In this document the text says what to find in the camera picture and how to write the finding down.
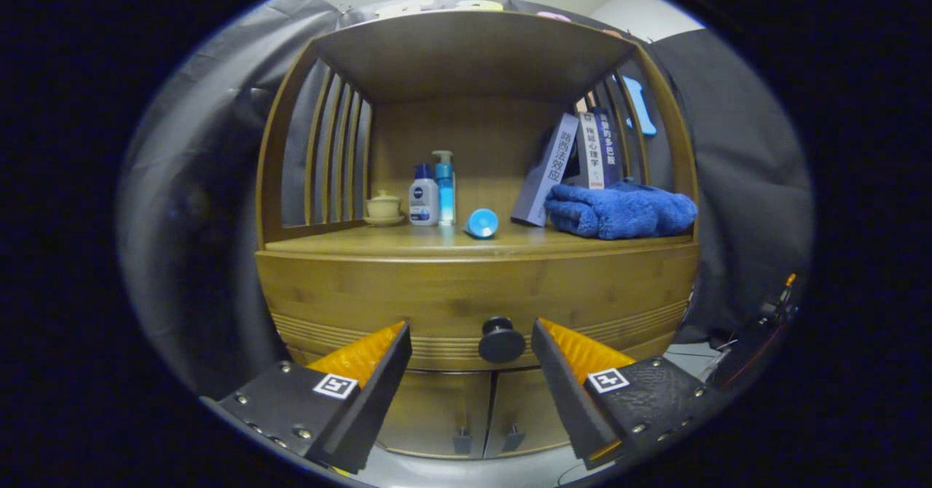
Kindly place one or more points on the dark blue spine book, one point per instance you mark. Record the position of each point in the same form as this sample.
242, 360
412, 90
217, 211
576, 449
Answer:
611, 149

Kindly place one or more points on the wooden countertop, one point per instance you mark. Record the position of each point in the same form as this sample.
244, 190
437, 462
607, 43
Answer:
378, 239

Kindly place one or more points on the blue folded towel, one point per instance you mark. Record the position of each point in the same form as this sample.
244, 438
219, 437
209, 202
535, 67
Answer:
619, 211

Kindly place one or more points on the grey leaning book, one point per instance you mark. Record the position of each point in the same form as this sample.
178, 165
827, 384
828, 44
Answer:
546, 175

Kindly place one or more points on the wooden cabinet door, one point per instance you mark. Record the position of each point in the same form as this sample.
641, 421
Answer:
437, 411
524, 408

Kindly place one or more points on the black device with orange clip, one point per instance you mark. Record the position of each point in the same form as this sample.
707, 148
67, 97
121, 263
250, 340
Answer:
743, 357

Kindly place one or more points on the wooden drawer with black knob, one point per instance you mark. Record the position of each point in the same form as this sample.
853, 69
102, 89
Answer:
437, 291

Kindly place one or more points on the wooden cabinet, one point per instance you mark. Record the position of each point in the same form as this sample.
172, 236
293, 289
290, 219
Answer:
473, 51

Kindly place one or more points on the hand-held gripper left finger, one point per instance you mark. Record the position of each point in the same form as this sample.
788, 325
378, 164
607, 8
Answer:
378, 393

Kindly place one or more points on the white bottle with blue cap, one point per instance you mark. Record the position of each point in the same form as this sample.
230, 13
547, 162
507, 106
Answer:
424, 204

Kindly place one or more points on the white spine book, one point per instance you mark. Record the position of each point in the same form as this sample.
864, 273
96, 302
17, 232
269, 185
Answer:
591, 153

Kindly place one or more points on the blue pump bottle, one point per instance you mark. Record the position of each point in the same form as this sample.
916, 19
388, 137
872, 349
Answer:
445, 193

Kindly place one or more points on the cream lidded teacup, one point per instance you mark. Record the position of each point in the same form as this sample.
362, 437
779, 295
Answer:
384, 207

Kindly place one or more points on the blue cosmetic tube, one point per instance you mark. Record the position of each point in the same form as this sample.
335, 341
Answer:
482, 223

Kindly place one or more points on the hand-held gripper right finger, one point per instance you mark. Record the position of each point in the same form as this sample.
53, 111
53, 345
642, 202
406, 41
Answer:
564, 393

